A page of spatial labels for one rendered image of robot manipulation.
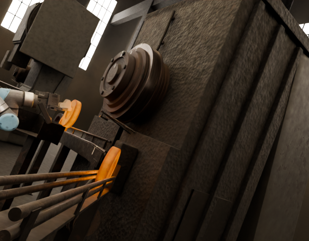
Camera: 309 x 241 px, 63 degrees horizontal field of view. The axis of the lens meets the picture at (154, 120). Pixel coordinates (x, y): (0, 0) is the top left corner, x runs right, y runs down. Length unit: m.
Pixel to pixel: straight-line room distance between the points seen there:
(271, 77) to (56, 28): 3.16
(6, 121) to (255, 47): 1.20
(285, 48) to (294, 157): 0.68
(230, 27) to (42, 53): 3.07
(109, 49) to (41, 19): 8.47
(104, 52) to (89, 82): 1.54
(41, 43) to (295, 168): 3.36
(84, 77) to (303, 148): 10.66
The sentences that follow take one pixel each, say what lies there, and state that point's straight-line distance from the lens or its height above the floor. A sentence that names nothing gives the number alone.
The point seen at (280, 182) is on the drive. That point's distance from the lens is 1.77.
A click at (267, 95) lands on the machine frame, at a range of 1.51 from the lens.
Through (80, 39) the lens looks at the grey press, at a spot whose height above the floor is 1.83.
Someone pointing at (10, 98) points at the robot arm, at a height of 0.78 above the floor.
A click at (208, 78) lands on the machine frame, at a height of 1.22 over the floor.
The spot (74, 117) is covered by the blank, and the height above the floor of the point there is 0.81.
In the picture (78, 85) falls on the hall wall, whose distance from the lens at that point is 11.77.
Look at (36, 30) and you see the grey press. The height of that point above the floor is 1.62.
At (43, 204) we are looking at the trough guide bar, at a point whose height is 0.75.
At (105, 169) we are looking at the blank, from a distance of 0.89.
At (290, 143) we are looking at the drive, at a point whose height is 1.17.
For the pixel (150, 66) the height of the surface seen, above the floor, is 1.20.
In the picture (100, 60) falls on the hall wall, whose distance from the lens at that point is 12.09.
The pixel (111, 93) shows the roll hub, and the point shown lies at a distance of 1.34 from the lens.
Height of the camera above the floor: 0.86
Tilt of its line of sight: 5 degrees up
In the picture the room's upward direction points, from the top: 23 degrees clockwise
